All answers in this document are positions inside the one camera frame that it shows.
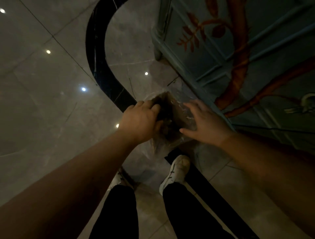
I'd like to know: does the person's right hand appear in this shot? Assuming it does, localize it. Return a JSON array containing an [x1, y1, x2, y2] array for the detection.
[[179, 99, 235, 147]]

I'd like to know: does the person's left hand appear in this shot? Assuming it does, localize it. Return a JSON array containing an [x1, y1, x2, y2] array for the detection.
[[118, 100, 164, 145]]

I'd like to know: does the clear plastic bag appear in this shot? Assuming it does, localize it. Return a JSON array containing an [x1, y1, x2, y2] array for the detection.
[[145, 91, 200, 154]]

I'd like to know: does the person's right forearm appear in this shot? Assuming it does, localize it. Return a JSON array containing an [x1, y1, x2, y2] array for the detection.
[[220, 132, 315, 237]]

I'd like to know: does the person's left forearm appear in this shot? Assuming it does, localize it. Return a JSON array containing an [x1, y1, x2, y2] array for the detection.
[[0, 128, 138, 239]]

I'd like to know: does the dark brown clump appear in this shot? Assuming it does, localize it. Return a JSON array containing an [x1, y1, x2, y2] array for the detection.
[[151, 94, 184, 141]]

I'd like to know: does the person's white right shoe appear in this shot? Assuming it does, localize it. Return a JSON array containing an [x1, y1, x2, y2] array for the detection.
[[159, 155, 191, 195]]

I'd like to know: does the person's white shoe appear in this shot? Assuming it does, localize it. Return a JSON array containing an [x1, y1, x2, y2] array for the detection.
[[108, 167, 135, 192], [159, 155, 191, 195]]

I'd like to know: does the person's white left shoe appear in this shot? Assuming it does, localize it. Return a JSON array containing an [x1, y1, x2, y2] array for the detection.
[[108, 167, 135, 192]]

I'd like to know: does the person's right trouser leg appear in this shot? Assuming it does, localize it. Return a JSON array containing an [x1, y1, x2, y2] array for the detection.
[[162, 182, 236, 239]]

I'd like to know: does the person's trouser leg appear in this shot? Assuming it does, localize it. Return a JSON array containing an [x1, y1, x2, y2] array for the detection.
[[162, 182, 236, 239], [89, 185, 140, 239]]

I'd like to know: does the person's left trouser leg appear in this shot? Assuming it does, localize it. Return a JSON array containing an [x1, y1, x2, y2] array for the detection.
[[89, 185, 140, 239]]

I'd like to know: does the blue painted cabinet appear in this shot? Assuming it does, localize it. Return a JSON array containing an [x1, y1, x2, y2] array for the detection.
[[151, 0, 315, 156]]

